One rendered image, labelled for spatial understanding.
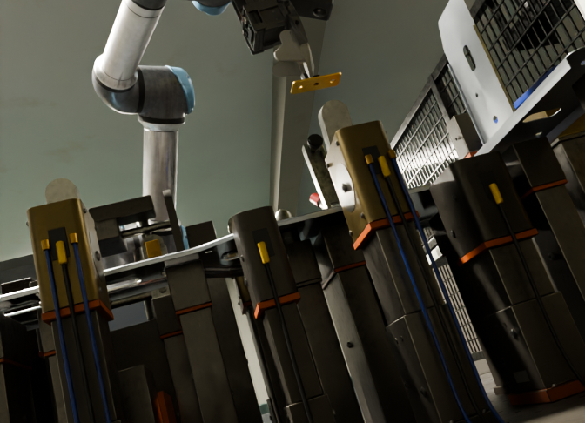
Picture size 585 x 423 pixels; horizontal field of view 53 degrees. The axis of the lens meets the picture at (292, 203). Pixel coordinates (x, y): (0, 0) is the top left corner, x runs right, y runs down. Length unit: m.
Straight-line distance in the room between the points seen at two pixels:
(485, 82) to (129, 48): 0.70
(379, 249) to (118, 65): 0.84
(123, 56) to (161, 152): 0.30
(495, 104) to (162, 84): 0.78
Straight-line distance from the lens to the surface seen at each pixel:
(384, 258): 0.65
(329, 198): 1.07
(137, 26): 1.24
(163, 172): 1.53
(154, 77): 1.47
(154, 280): 0.91
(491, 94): 1.05
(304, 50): 1.00
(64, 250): 0.66
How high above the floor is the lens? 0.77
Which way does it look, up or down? 18 degrees up
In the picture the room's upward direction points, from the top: 17 degrees counter-clockwise
